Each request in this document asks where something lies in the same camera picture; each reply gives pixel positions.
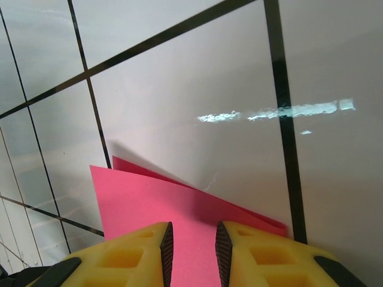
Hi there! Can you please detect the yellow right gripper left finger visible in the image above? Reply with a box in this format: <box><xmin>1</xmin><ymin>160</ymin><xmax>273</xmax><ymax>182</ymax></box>
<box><xmin>38</xmin><ymin>221</ymin><xmax>174</xmax><ymax>287</ymax></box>

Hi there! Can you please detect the pink cloth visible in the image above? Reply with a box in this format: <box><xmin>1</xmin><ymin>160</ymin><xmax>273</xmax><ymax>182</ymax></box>
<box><xmin>89</xmin><ymin>155</ymin><xmax>288</xmax><ymax>287</ymax></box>

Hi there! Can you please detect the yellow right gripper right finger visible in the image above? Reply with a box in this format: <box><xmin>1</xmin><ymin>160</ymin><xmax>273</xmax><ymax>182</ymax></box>
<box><xmin>215</xmin><ymin>220</ymin><xmax>367</xmax><ymax>287</ymax></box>

